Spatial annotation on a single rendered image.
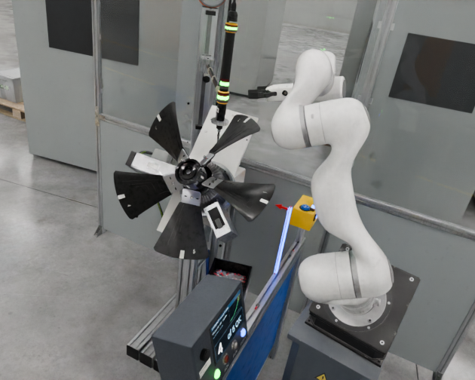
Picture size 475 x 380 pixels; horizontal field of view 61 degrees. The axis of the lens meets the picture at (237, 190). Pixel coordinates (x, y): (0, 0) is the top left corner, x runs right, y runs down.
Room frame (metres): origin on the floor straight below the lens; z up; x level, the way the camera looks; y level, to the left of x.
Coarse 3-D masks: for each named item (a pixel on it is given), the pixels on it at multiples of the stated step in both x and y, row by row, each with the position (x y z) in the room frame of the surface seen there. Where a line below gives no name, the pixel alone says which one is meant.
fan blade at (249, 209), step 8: (224, 184) 1.50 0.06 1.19; (232, 184) 1.51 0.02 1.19; (240, 184) 1.52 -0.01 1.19; (248, 184) 1.52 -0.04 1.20; (256, 184) 1.52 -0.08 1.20; (264, 184) 1.52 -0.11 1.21; (272, 184) 1.52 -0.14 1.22; (224, 192) 1.44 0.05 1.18; (232, 192) 1.45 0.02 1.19; (240, 192) 1.45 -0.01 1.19; (248, 192) 1.46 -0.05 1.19; (256, 192) 1.46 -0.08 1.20; (272, 192) 1.46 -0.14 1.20; (232, 200) 1.41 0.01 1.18; (240, 200) 1.41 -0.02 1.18; (248, 200) 1.41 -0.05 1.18; (256, 200) 1.42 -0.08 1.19; (240, 208) 1.37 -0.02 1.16; (248, 208) 1.37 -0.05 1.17; (256, 208) 1.38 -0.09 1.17; (264, 208) 1.38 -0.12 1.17; (248, 216) 1.34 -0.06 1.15; (256, 216) 1.34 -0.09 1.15
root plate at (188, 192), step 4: (184, 188) 1.49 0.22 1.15; (184, 192) 1.48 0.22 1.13; (188, 192) 1.49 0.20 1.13; (192, 192) 1.50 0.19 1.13; (196, 192) 1.51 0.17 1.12; (200, 192) 1.52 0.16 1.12; (184, 196) 1.47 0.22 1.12; (188, 196) 1.48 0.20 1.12; (196, 196) 1.50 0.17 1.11; (200, 196) 1.51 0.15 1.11; (184, 200) 1.46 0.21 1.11; (188, 200) 1.47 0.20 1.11; (192, 200) 1.48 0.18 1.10; (196, 200) 1.49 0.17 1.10; (200, 200) 1.50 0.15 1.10; (196, 204) 1.48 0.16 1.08
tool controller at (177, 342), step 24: (216, 288) 0.81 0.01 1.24; (240, 288) 0.82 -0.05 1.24; (192, 312) 0.72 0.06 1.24; (216, 312) 0.71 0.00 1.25; (240, 312) 0.80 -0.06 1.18; (168, 336) 0.64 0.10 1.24; (192, 336) 0.63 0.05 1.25; (216, 336) 0.69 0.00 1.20; (168, 360) 0.62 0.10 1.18; (192, 360) 0.60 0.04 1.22
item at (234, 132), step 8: (232, 120) 1.77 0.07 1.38; (248, 120) 1.68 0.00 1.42; (232, 128) 1.69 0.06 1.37; (240, 128) 1.65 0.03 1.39; (248, 128) 1.62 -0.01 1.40; (256, 128) 1.61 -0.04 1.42; (224, 136) 1.67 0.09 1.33; (232, 136) 1.62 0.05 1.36; (240, 136) 1.59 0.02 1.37; (216, 144) 1.65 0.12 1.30; (224, 144) 1.59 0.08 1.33; (216, 152) 1.56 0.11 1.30
